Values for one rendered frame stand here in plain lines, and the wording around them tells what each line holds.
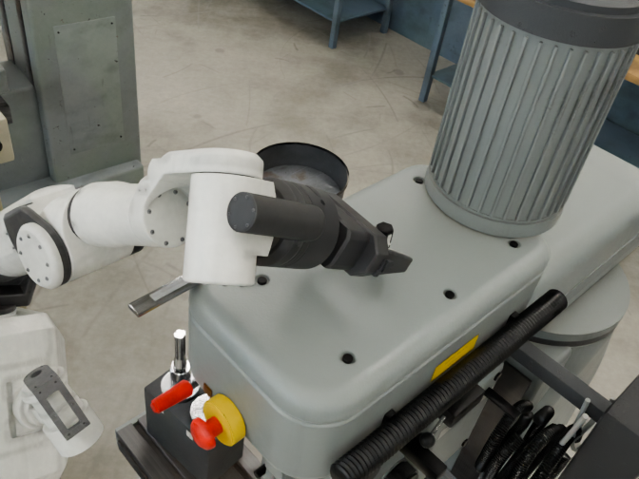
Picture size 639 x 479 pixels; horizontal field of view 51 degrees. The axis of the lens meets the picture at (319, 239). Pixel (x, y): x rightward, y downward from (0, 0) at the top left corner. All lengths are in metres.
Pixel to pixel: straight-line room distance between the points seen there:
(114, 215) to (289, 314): 0.22
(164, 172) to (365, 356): 0.29
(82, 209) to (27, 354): 0.37
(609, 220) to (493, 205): 0.45
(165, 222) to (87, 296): 2.76
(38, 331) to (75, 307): 2.31
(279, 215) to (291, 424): 0.25
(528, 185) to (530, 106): 0.11
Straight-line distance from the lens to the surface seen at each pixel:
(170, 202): 0.67
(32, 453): 1.09
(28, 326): 1.07
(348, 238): 0.69
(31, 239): 0.79
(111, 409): 2.99
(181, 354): 1.51
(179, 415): 1.59
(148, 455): 1.76
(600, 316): 1.41
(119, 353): 3.16
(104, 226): 0.71
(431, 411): 0.82
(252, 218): 0.54
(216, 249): 0.58
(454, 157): 0.91
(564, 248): 1.19
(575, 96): 0.84
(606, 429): 1.04
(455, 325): 0.80
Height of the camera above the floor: 2.44
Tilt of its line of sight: 41 degrees down
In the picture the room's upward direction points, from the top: 10 degrees clockwise
